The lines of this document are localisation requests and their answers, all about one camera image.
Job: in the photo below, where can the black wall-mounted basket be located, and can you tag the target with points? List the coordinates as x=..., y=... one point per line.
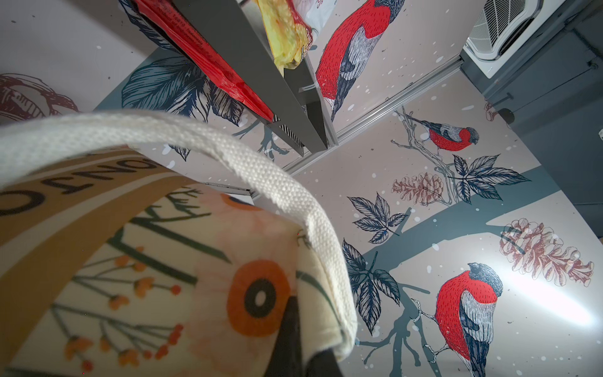
x=235, y=30

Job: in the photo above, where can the white air conditioner unit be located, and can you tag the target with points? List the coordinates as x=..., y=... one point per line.
x=502, y=28

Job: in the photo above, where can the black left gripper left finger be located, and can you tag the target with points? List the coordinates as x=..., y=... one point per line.
x=286, y=359

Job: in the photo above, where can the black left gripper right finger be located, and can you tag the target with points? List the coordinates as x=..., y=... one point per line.
x=323, y=364

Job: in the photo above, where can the red Chuba cassava chips bag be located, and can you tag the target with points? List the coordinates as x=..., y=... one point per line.
x=290, y=27

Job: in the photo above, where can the cream canvas tote bag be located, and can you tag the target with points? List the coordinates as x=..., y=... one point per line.
x=141, y=243

